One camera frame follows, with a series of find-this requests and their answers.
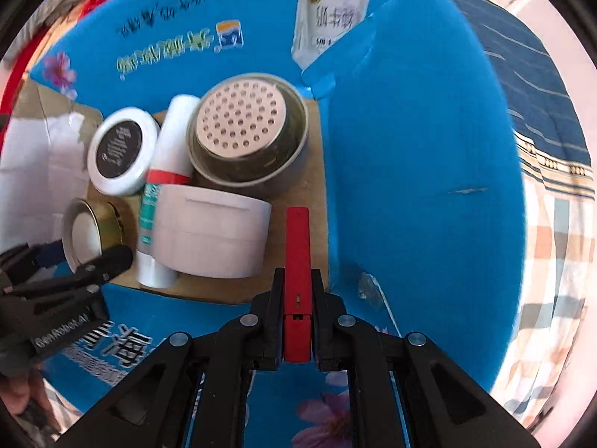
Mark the person's hand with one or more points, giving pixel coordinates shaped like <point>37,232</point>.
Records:
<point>17,392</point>

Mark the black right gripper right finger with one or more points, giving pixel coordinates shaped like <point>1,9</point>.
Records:
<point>405,392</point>

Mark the round metal strainer tin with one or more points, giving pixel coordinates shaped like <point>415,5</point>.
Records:
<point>249,135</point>

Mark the white jar black label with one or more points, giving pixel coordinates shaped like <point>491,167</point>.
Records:
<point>121,151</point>

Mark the gold rimmed round tin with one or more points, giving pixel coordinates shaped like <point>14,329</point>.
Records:
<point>90,227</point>

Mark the white round jar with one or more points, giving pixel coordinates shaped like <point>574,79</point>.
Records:
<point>210,233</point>

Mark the red rectangular lighter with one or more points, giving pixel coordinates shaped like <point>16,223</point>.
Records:
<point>298,296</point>

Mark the plaid blue striped bedsheet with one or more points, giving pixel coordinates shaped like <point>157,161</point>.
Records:
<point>548,377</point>

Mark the blue cardboard box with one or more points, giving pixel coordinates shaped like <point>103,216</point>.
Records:
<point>412,182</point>

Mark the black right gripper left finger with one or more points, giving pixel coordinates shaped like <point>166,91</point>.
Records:
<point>190,391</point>

